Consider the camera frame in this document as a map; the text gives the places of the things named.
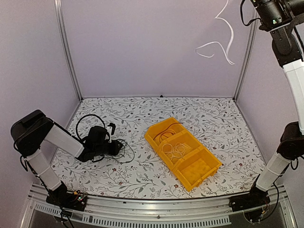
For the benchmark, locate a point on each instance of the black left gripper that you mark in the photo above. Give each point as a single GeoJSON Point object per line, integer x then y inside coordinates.
{"type": "Point", "coordinates": [114, 150]}

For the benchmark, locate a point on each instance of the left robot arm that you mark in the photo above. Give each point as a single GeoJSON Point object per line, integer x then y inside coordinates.
{"type": "Point", "coordinates": [34, 129]}

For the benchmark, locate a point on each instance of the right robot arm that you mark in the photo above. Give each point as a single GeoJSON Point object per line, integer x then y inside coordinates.
{"type": "Point", "coordinates": [280, 18]}

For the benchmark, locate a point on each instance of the floral table cloth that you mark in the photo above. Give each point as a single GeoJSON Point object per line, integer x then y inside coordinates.
{"type": "Point", "coordinates": [138, 172]}

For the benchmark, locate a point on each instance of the yellow three-compartment bin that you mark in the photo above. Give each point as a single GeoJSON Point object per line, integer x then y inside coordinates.
{"type": "Point", "coordinates": [188, 159]}

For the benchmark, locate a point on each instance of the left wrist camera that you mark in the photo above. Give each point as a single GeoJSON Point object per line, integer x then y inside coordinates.
{"type": "Point", "coordinates": [110, 130]}

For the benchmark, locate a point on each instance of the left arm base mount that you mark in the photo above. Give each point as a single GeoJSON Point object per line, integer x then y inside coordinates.
{"type": "Point", "coordinates": [62, 197]}

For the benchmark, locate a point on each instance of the aluminium front rail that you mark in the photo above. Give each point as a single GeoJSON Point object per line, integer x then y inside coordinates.
{"type": "Point", "coordinates": [107, 212]}

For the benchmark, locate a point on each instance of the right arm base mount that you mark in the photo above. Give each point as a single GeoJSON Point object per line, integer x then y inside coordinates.
{"type": "Point", "coordinates": [254, 198]}

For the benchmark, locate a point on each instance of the left rear aluminium post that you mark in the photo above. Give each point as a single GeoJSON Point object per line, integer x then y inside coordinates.
{"type": "Point", "coordinates": [66, 48]}

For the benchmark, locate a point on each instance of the aluminium post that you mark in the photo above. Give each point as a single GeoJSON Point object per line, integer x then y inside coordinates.
{"type": "Point", "coordinates": [66, 48]}
{"type": "Point", "coordinates": [244, 67]}

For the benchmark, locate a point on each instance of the right rear aluminium post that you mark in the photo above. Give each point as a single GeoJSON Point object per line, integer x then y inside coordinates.
{"type": "Point", "coordinates": [244, 67]}

